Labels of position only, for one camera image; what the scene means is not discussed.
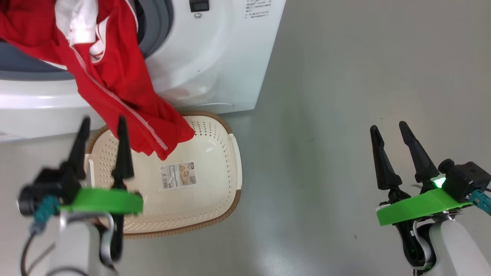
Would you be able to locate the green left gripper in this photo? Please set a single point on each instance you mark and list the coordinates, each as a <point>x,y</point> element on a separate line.
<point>103,201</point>

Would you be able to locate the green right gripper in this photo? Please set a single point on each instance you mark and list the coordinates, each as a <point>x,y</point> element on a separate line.
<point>418,207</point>

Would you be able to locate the red and white garment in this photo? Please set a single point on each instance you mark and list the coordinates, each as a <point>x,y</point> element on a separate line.
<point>115,76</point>

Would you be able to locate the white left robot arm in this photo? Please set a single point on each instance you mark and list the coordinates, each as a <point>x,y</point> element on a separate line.
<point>73,249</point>

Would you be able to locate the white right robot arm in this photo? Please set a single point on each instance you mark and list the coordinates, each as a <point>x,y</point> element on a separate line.
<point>456,249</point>

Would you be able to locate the paper label inside basket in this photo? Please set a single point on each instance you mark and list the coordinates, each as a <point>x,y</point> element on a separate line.
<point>178,175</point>

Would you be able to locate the cream perforated laundry basket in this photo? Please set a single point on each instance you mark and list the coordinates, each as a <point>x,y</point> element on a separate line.
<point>207,199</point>

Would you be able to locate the white washing machine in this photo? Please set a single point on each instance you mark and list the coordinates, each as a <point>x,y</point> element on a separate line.
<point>215,57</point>

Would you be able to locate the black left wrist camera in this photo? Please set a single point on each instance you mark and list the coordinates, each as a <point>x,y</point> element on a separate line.
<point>46,189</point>

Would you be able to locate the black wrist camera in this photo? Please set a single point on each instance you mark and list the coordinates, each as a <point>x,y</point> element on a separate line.
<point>46,189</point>
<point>466,178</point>

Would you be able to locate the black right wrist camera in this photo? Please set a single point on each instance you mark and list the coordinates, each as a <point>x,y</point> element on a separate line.
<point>466,178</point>

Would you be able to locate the teal left camera connector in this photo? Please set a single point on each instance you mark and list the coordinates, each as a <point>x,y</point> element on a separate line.
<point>44,214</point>

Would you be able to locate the teal camera connector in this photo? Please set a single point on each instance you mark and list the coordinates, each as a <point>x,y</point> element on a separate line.
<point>482,201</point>
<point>44,214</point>

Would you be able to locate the teal right camera connector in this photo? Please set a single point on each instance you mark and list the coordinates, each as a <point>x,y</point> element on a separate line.
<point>482,201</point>

